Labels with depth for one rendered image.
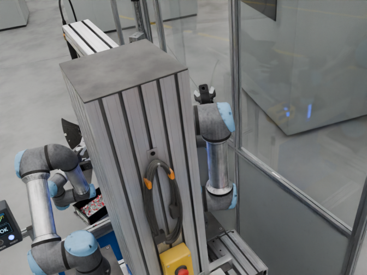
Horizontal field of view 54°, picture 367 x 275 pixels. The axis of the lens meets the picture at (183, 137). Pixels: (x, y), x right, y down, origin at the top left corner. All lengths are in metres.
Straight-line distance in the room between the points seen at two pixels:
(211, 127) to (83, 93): 0.64
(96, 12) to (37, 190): 6.14
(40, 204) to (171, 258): 0.68
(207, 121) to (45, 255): 0.81
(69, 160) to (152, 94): 0.91
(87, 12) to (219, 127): 6.36
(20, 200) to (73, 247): 2.42
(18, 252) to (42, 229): 1.85
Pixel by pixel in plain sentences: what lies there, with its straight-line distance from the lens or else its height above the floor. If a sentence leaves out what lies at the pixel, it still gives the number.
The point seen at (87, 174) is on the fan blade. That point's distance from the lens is 2.30.
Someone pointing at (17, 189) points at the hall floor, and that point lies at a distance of 4.06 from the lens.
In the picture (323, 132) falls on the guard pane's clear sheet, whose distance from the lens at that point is 1.66.
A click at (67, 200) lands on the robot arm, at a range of 1.99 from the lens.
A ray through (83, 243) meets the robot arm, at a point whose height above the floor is 1.26.
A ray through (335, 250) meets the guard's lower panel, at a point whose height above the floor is 0.82.
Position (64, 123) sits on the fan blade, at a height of 1.12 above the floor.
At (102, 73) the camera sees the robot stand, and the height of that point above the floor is 2.03.
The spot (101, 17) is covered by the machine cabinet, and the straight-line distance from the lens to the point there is 7.56.
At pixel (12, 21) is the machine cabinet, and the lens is 9.25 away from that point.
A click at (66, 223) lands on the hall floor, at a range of 3.45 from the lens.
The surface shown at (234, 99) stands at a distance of 2.06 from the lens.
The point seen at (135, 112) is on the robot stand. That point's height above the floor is 1.96.
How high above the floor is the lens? 2.38
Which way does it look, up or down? 36 degrees down
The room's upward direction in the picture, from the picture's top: 7 degrees counter-clockwise
